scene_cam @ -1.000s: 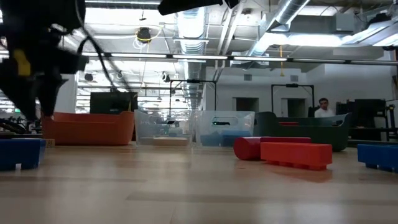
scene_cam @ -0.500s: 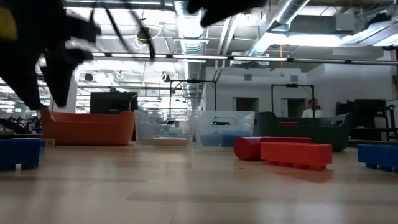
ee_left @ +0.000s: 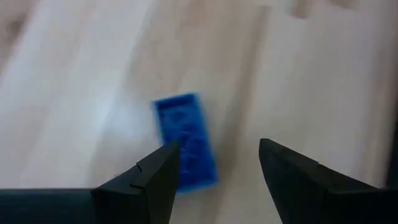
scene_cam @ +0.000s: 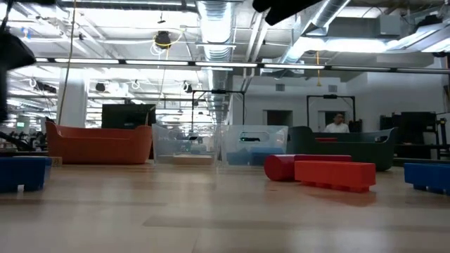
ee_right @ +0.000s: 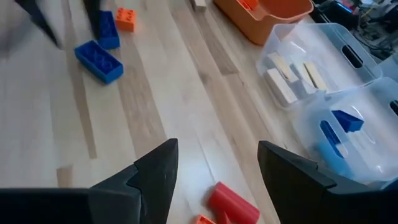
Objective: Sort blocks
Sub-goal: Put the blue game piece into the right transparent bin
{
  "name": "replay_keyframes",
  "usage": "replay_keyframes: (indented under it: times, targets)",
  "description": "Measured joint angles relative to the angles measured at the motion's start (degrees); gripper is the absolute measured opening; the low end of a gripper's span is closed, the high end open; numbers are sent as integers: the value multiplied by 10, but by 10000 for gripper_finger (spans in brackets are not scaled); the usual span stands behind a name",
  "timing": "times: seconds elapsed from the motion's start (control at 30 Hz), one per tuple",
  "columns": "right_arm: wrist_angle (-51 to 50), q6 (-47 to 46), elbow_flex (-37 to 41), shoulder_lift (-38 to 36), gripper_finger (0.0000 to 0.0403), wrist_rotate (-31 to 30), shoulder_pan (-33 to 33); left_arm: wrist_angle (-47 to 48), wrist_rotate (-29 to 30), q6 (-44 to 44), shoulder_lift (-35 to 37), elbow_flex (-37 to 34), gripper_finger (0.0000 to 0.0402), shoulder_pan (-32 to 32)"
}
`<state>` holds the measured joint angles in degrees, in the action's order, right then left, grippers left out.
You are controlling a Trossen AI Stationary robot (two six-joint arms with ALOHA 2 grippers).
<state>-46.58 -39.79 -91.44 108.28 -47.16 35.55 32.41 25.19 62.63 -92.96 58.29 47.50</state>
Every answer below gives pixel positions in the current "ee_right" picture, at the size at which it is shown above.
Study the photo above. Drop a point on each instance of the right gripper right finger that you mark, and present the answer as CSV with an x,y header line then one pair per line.
x,y
304,196

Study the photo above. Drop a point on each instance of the light blue toy brick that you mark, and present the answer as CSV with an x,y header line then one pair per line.
x,y
332,159

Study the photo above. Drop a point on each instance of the red wedge block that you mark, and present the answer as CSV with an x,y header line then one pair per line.
x,y
233,202

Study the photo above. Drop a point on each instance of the orange plastic bin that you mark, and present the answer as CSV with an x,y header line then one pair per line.
x,y
255,25

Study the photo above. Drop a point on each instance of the clear plastic bin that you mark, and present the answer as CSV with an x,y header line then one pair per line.
x,y
373,149
326,40

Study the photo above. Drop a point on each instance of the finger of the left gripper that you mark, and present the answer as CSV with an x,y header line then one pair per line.
x,y
40,20
94,15

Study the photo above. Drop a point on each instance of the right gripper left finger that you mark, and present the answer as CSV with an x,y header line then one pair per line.
x,y
130,199

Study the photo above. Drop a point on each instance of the light wooden block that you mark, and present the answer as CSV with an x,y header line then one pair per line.
x,y
280,88
199,4
281,66
315,76

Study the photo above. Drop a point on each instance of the small orange square brick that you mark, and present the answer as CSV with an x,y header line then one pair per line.
x,y
126,19

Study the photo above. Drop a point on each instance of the orange toy brick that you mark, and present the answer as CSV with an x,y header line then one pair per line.
x,y
248,3
203,220

